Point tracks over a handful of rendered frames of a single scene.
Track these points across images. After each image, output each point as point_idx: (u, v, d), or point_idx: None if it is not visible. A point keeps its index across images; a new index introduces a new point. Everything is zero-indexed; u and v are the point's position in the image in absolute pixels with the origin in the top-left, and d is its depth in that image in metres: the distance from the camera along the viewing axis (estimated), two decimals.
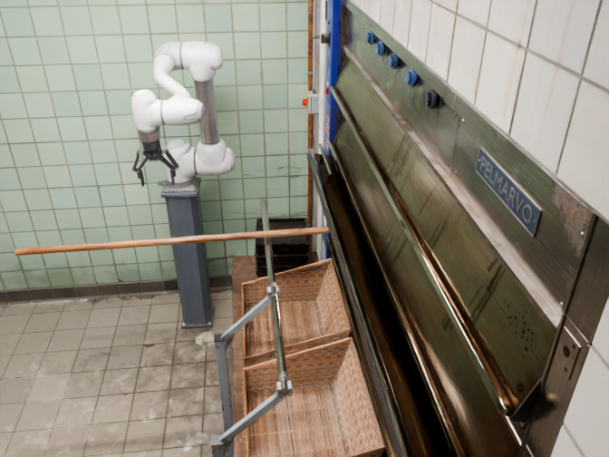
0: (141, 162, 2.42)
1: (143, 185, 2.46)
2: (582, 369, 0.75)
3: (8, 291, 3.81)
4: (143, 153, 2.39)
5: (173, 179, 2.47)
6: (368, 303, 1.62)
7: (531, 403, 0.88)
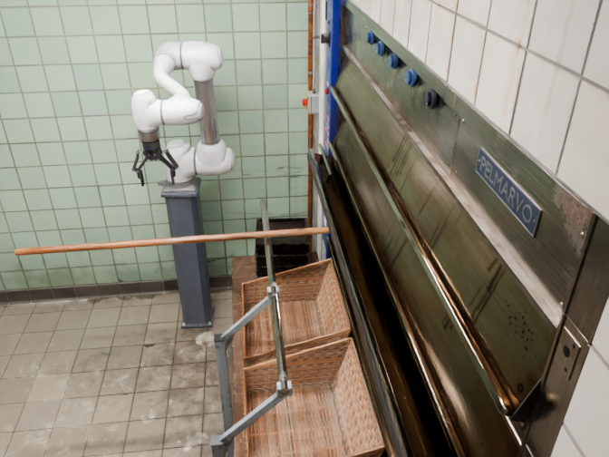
0: (141, 162, 2.42)
1: (143, 185, 2.46)
2: (582, 369, 0.75)
3: (8, 291, 3.81)
4: (143, 153, 2.39)
5: (173, 179, 2.47)
6: (368, 303, 1.62)
7: (531, 403, 0.88)
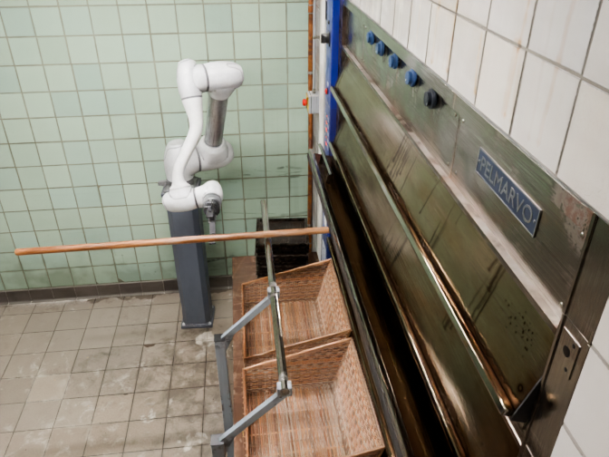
0: (213, 228, 2.54)
1: (209, 242, 2.45)
2: (582, 369, 0.75)
3: (8, 291, 3.81)
4: None
5: (209, 214, 2.40)
6: (368, 303, 1.62)
7: (531, 403, 0.88)
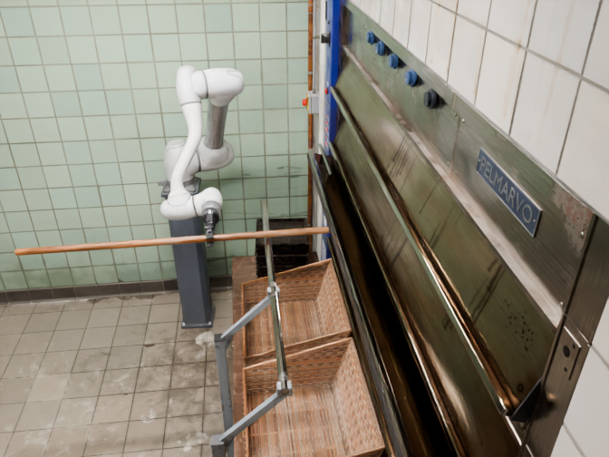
0: None
1: (207, 245, 2.34)
2: (582, 369, 0.75)
3: (8, 291, 3.81)
4: None
5: (209, 235, 2.33)
6: (368, 303, 1.62)
7: (531, 403, 0.88)
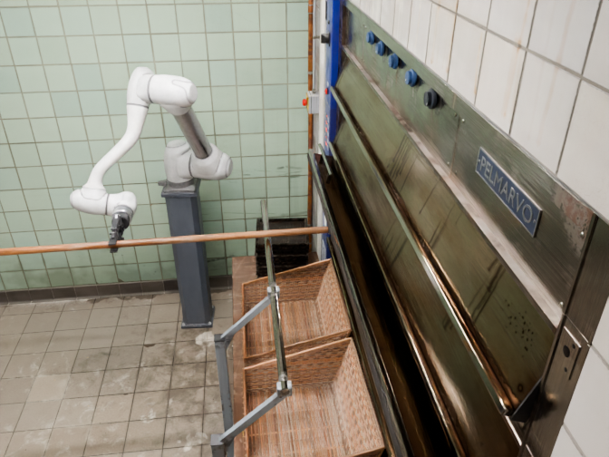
0: (119, 238, 2.39)
1: (111, 250, 2.29)
2: (582, 369, 0.75)
3: (8, 291, 3.81)
4: None
5: (112, 241, 2.29)
6: (368, 303, 1.62)
7: (531, 403, 0.88)
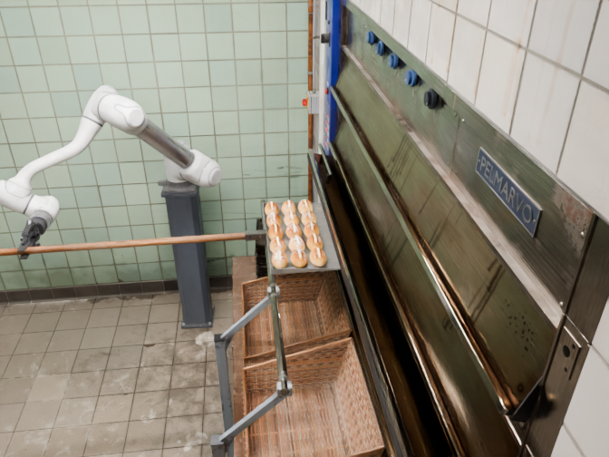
0: (33, 245, 2.35)
1: (20, 257, 2.25)
2: (582, 369, 0.75)
3: (8, 291, 3.81)
4: None
5: (22, 247, 2.25)
6: (368, 303, 1.62)
7: (531, 403, 0.88)
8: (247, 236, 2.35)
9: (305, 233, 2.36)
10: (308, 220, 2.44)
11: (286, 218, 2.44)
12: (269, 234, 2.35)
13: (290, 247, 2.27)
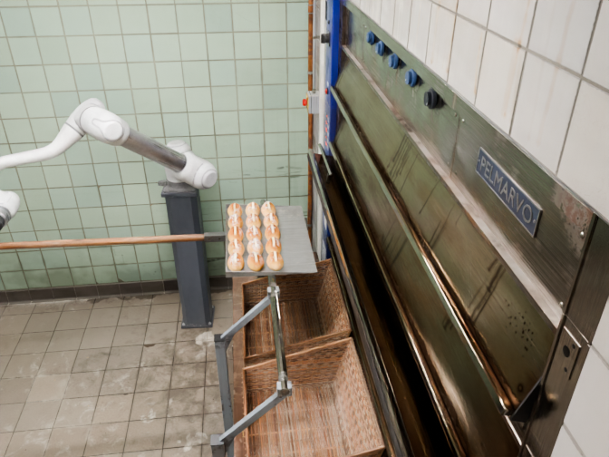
0: None
1: None
2: (582, 369, 0.75)
3: (8, 291, 3.81)
4: None
5: None
6: (368, 303, 1.62)
7: (531, 403, 0.88)
8: (207, 238, 2.33)
9: (266, 236, 2.35)
10: (270, 223, 2.42)
11: (248, 220, 2.43)
12: (228, 236, 2.33)
13: (248, 249, 2.25)
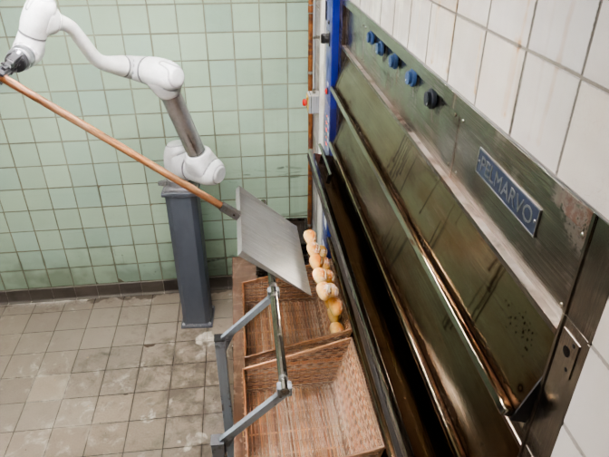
0: None
1: None
2: (582, 369, 0.75)
3: (8, 291, 3.81)
4: None
5: (1, 71, 1.89)
6: (368, 303, 1.62)
7: (531, 403, 0.88)
8: (224, 208, 2.26)
9: (328, 301, 2.57)
10: None
11: (324, 261, 2.59)
12: (314, 260, 2.45)
13: None
